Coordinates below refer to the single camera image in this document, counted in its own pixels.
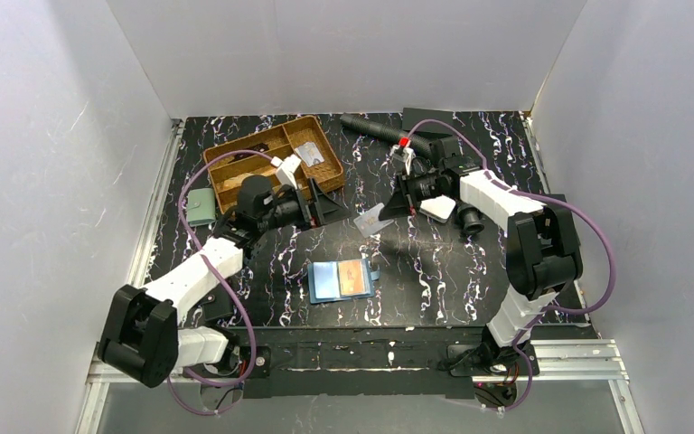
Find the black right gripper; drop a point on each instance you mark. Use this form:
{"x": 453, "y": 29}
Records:
{"x": 406, "y": 195}

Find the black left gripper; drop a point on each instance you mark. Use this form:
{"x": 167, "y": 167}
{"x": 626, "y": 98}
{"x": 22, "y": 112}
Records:
{"x": 312, "y": 202}

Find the silver VIP credit card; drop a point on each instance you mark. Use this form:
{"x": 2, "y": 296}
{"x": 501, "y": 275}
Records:
{"x": 369, "y": 223}

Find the gold VIP credit card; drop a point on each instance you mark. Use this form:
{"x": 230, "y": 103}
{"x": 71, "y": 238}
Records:
{"x": 351, "y": 278}

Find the light blue card holder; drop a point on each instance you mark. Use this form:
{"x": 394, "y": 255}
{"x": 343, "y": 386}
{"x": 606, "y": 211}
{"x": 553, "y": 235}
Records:
{"x": 333, "y": 281}

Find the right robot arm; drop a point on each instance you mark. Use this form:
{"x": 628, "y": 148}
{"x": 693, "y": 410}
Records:
{"x": 542, "y": 248}

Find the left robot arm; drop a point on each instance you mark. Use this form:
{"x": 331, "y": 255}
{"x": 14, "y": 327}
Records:
{"x": 143, "y": 336}

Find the white card in tray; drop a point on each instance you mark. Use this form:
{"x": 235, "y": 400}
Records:
{"x": 310, "y": 154}

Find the woven wicker organizer tray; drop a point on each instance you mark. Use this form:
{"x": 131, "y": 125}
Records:
{"x": 281, "y": 141}

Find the black flat box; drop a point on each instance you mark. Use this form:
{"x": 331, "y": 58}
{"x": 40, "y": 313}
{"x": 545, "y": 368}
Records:
{"x": 411, "y": 116}

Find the green small wallet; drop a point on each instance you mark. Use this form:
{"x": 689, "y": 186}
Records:
{"x": 201, "y": 207}

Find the black box right side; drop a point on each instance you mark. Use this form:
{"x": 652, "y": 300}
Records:
{"x": 562, "y": 206}

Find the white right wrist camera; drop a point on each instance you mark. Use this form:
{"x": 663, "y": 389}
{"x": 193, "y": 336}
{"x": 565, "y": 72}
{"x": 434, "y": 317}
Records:
{"x": 403, "y": 153}

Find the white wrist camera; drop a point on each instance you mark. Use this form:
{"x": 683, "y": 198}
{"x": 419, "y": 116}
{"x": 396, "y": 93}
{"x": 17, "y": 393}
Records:
{"x": 403, "y": 153}
{"x": 286, "y": 169}

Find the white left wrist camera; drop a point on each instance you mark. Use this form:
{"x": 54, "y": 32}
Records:
{"x": 286, "y": 169}

